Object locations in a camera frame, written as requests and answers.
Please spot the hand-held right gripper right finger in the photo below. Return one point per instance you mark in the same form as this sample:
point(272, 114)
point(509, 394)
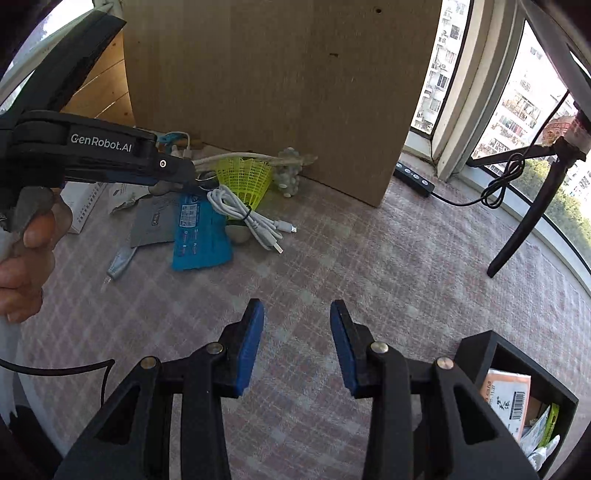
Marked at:
point(344, 355)

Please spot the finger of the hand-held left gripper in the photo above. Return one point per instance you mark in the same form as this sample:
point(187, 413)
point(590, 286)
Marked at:
point(201, 184)
point(175, 166)

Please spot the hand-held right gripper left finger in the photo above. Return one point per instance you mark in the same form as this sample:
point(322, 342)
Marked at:
point(249, 355)

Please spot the black tray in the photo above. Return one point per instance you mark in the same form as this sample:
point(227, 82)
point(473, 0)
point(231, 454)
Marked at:
point(480, 344)

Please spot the person's left forearm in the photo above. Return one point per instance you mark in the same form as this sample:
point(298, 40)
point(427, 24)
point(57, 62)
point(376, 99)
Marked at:
point(7, 369)

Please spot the person's left hand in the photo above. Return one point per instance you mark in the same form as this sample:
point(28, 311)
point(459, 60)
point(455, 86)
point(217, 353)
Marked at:
point(27, 277)

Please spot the blue clip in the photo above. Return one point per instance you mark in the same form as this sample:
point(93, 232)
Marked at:
point(171, 138)

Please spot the yellow shuttlecock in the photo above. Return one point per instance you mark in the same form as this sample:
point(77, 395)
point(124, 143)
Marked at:
point(244, 177)

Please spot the blue packet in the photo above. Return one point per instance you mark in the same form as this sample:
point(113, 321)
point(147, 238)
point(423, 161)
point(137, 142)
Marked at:
point(198, 235)

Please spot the white crumpled sachet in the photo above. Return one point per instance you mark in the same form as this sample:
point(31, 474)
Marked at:
point(124, 194)

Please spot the grey foil sachet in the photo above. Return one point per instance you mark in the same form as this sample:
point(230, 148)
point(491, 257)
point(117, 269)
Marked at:
point(152, 221)

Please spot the wooden shelf unit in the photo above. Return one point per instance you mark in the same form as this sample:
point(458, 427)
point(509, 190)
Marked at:
point(104, 83)

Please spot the white paper box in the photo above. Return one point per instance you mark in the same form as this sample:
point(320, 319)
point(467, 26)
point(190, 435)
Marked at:
point(85, 207)

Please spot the checkered tablecloth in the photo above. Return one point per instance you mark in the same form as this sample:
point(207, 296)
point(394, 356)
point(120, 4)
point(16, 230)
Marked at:
point(369, 254)

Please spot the small white tube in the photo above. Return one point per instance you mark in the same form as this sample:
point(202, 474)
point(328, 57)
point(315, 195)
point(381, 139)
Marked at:
point(121, 261)

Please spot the cardboard box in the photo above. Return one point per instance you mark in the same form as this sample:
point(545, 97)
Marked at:
point(277, 92)

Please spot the orange tissue pack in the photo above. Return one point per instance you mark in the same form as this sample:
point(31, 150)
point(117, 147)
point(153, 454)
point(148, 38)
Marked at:
point(503, 397)

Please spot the black inline controller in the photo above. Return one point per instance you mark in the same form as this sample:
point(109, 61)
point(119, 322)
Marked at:
point(413, 179)

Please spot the green tube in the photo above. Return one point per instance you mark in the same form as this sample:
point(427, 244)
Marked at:
point(553, 420)

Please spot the black tripod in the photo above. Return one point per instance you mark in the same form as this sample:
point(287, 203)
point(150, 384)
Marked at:
point(531, 217)

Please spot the black tripod stand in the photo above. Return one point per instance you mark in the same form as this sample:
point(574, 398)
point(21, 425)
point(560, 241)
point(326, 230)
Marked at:
point(461, 115)

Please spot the red white paper tag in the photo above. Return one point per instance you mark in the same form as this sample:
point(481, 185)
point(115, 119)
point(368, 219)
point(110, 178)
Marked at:
point(558, 131)

